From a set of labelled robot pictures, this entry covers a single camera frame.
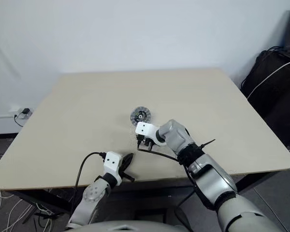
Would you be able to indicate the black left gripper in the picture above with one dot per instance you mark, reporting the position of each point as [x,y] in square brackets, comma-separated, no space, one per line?
[122,172]

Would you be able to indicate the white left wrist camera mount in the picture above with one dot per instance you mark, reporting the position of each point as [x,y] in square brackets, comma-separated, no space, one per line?
[112,160]

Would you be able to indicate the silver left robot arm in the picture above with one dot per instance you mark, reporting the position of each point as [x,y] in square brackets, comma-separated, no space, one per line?
[91,193]

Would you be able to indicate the large black bag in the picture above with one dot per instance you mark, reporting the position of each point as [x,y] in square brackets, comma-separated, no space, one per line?
[280,101]

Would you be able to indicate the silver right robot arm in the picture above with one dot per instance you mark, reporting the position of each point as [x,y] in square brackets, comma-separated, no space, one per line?
[207,169]

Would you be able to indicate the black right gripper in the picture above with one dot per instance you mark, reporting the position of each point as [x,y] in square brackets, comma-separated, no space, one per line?
[142,143]

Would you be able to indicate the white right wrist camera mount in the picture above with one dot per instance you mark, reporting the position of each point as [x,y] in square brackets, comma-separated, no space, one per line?
[145,129]

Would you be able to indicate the black plug adapter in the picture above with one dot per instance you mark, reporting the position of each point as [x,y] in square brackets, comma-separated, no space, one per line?
[25,111]

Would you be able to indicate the white wall power outlet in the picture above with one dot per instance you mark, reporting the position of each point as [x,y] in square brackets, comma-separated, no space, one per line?
[30,113]

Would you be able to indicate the grey robot torso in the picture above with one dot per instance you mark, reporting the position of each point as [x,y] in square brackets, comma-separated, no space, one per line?
[135,227]

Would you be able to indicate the round grey motor lid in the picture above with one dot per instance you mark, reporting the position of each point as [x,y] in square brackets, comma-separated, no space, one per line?
[135,113]

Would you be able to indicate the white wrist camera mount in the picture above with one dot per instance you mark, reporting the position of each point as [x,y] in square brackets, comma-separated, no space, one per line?
[145,129]
[112,160]

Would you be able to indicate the black table frame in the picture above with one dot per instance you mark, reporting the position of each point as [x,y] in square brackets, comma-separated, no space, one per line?
[46,200]

